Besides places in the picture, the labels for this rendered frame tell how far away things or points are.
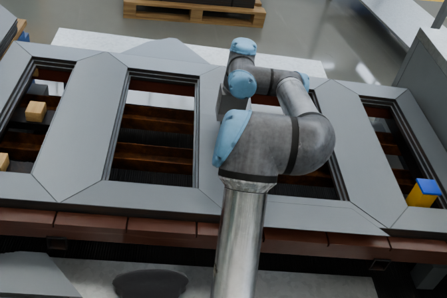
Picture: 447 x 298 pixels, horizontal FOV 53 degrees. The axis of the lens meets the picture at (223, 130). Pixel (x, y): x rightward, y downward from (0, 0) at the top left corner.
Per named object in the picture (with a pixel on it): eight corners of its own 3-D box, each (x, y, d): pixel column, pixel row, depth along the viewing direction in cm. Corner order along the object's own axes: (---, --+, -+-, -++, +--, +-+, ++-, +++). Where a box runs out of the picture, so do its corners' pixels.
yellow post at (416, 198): (391, 221, 151) (416, 182, 139) (405, 222, 152) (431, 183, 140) (396, 233, 148) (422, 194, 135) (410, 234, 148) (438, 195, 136)
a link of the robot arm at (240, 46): (231, 48, 124) (231, 33, 130) (224, 80, 130) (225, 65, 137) (259, 52, 124) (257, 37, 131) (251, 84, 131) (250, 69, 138)
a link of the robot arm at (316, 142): (361, 139, 82) (308, 62, 126) (302, 132, 81) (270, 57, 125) (344, 193, 86) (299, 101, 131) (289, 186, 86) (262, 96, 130)
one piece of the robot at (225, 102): (249, 70, 141) (239, 111, 151) (221, 68, 139) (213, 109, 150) (253, 88, 134) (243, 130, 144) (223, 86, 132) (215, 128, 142)
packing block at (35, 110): (31, 110, 150) (30, 100, 148) (46, 111, 151) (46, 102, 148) (26, 121, 146) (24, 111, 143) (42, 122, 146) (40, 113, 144)
